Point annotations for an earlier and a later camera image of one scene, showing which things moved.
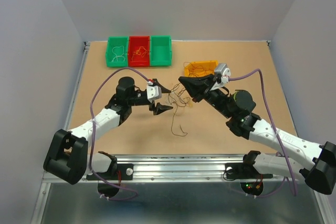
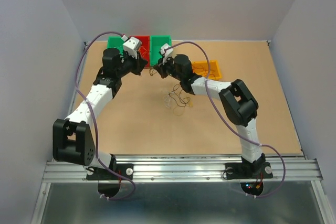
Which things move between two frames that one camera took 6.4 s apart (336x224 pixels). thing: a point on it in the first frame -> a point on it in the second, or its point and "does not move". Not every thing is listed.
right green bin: (160, 50) does not move
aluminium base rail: (195, 167) does not move
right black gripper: (192, 85) -> (160, 67)
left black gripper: (159, 107) -> (138, 63)
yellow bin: (200, 68) does not move
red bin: (139, 52) does not move
